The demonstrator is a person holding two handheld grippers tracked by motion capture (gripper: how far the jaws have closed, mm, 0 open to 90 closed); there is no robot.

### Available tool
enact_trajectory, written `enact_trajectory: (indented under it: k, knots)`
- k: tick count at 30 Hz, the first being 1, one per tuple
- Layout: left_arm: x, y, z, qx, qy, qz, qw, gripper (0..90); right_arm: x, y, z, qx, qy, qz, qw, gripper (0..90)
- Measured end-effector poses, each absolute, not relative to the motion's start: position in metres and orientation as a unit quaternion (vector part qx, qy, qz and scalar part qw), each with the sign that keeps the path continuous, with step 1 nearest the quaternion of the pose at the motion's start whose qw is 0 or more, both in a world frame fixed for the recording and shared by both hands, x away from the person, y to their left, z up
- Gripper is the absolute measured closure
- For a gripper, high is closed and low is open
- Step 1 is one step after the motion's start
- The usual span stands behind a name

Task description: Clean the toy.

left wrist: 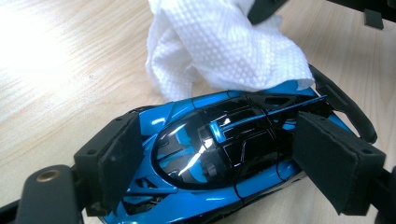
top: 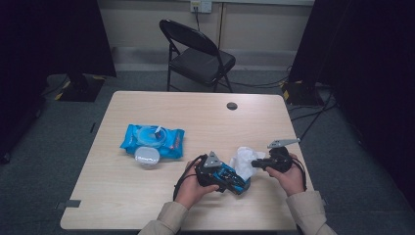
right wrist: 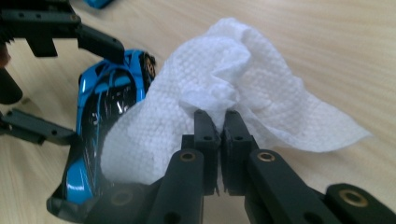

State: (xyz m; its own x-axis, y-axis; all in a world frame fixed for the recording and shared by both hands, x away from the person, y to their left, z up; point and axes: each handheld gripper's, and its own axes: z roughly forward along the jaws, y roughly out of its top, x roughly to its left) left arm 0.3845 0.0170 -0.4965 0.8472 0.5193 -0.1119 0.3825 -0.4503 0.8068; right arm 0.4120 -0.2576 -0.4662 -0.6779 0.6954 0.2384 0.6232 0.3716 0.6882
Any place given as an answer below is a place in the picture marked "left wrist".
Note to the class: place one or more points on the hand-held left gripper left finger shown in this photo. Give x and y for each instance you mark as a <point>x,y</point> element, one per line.
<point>112,165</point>

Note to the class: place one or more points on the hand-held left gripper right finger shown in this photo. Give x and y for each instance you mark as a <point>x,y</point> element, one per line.
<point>336,161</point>

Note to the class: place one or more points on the white wet wipe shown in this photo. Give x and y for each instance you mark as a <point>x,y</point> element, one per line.
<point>218,46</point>

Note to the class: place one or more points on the blue and black toy car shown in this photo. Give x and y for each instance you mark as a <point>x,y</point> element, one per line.
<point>202,149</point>

